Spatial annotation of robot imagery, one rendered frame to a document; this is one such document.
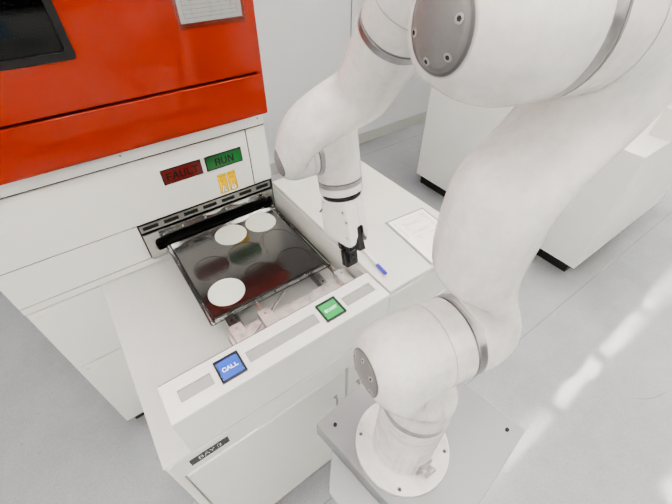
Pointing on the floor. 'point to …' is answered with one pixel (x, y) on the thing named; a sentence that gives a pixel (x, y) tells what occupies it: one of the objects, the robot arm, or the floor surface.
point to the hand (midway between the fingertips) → (349, 256)
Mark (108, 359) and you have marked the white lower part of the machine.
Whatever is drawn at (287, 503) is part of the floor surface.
